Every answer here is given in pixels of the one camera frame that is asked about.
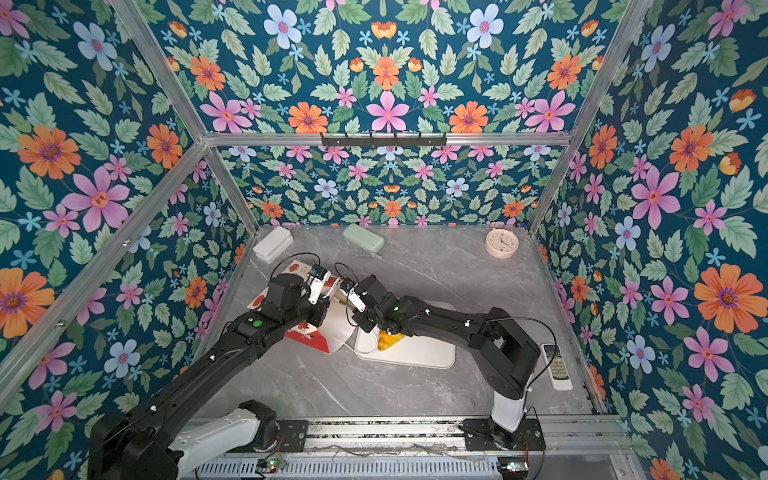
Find white remote control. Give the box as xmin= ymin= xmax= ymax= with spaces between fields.
xmin=541 ymin=343 xmax=573 ymax=391

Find white flat box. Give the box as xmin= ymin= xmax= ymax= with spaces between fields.
xmin=253 ymin=226 xmax=294 ymax=264

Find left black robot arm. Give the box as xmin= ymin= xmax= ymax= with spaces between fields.
xmin=87 ymin=265 xmax=330 ymax=479

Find white slotted cable duct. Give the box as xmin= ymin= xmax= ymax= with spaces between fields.
xmin=181 ymin=456 xmax=502 ymax=479

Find white plastic tray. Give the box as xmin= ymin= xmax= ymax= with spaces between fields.
xmin=348 ymin=306 xmax=456 ymax=370

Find black hook rail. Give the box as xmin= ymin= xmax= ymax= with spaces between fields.
xmin=320 ymin=133 xmax=448 ymax=148

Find mint green glasses case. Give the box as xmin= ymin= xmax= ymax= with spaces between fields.
xmin=342 ymin=224 xmax=385 ymax=253

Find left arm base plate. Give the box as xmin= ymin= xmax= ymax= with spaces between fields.
xmin=230 ymin=420 xmax=309 ymax=454

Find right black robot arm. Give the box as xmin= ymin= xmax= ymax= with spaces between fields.
xmin=340 ymin=275 xmax=539 ymax=434

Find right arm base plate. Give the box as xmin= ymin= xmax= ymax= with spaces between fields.
xmin=458 ymin=418 xmax=546 ymax=451

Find pink round alarm clock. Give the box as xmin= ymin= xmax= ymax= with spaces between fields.
xmin=484 ymin=229 xmax=520 ymax=260

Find aluminium front rail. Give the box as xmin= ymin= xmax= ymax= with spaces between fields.
xmin=134 ymin=415 xmax=634 ymax=460

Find steel tongs white tips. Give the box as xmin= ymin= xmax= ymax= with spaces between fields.
xmin=331 ymin=289 xmax=351 ymax=308

